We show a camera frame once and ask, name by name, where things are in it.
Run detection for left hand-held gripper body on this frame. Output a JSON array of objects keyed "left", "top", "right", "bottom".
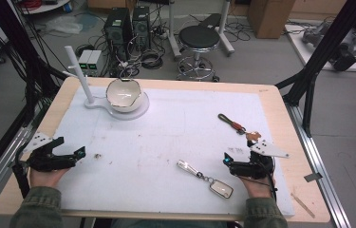
[{"left": 23, "top": 131, "right": 78, "bottom": 173}]

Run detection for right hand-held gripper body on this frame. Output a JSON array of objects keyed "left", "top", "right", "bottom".
[{"left": 229, "top": 139, "right": 290, "bottom": 179}]

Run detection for green strap keychain orange charm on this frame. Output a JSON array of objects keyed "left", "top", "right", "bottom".
[{"left": 217, "top": 113, "right": 262, "bottom": 143}]

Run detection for silver keychain with white tag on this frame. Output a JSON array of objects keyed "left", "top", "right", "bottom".
[{"left": 177, "top": 160, "right": 234, "bottom": 200}]

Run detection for white key hanger stand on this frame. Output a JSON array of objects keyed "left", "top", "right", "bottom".
[{"left": 64, "top": 46, "right": 151, "bottom": 122}]

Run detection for person's left hand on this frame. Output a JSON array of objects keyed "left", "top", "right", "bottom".
[{"left": 28, "top": 167, "right": 71, "bottom": 189}]

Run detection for person's right hand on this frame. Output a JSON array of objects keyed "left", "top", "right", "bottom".
[{"left": 240, "top": 175, "right": 276, "bottom": 200}]

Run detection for wooden table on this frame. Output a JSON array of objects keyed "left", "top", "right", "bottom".
[{"left": 0, "top": 76, "right": 331, "bottom": 224}]

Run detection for grey tape piece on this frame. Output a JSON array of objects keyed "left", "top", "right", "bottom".
[{"left": 303, "top": 172, "right": 323, "bottom": 183}]

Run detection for white foam mat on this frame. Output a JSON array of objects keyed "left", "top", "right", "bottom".
[{"left": 53, "top": 85, "right": 295, "bottom": 219}]

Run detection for thin wooden stick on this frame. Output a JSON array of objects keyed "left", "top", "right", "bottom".
[{"left": 290, "top": 192, "right": 316, "bottom": 219}]

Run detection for white ceramic bowl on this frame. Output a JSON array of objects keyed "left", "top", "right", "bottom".
[{"left": 105, "top": 77, "right": 143, "bottom": 114}]

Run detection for grey power supply unit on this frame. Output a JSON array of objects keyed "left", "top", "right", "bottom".
[
  {"left": 85, "top": 49, "right": 103, "bottom": 77},
  {"left": 77, "top": 49, "right": 93, "bottom": 76}
]

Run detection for clear plastic bag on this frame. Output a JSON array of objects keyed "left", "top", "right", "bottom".
[{"left": 45, "top": 14, "right": 84, "bottom": 35}]

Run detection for black round stool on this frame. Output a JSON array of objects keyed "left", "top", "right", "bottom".
[{"left": 176, "top": 25, "right": 221, "bottom": 83}]

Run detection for black computer tower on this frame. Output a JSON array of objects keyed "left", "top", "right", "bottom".
[
  {"left": 131, "top": 5, "right": 152, "bottom": 51},
  {"left": 103, "top": 7, "right": 133, "bottom": 61}
]

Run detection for cardboard box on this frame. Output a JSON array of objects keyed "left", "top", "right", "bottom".
[{"left": 247, "top": 0, "right": 297, "bottom": 40}]

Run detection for grey robot device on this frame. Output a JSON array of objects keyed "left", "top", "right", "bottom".
[{"left": 301, "top": 22, "right": 356, "bottom": 72}]

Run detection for round white table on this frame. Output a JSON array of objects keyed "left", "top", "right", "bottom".
[{"left": 16, "top": 0, "right": 72, "bottom": 15}]

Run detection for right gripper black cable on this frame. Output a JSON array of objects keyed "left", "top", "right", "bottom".
[{"left": 240, "top": 160, "right": 278, "bottom": 201}]

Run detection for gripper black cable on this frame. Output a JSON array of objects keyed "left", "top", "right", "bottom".
[
  {"left": 240, "top": 160, "right": 278, "bottom": 201},
  {"left": 11, "top": 148, "right": 31, "bottom": 200}
]

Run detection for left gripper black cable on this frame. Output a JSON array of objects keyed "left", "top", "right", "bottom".
[{"left": 11, "top": 148, "right": 31, "bottom": 200}]

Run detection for aluminium rail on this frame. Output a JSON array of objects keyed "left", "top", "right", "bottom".
[
  {"left": 0, "top": 124, "right": 38, "bottom": 208},
  {"left": 285, "top": 103, "right": 352, "bottom": 228}
]

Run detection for white metal stand frame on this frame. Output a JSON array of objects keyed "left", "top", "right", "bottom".
[{"left": 166, "top": 0, "right": 235, "bottom": 61}]

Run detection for black metal frame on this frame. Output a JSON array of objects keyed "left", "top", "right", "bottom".
[
  {"left": 274, "top": 0, "right": 356, "bottom": 138},
  {"left": 0, "top": 0, "right": 69, "bottom": 191}
]

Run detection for coiled black cable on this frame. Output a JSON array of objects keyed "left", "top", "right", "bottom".
[{"left": 140, "top": 49, "right": 164, "bottom": 70}]

